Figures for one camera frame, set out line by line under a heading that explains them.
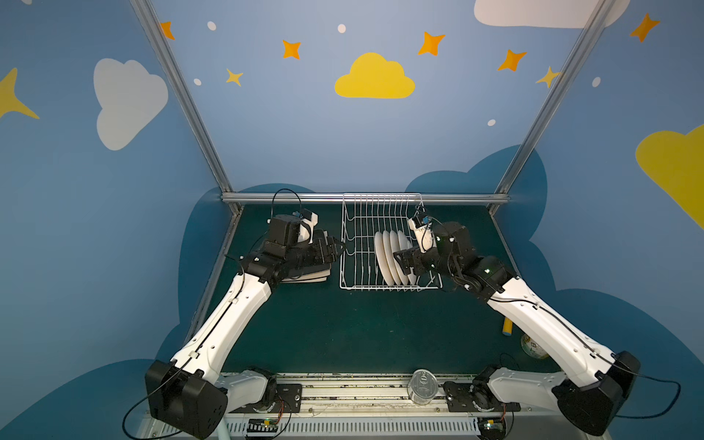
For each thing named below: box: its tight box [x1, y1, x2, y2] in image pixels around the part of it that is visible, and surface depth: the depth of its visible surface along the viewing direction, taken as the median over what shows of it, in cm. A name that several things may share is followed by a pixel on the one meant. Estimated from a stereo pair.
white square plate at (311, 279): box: [281, 270, 331, 284], surface depth 98 cm
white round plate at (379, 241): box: [374, 231, 395, 287], surface depth 88 cm
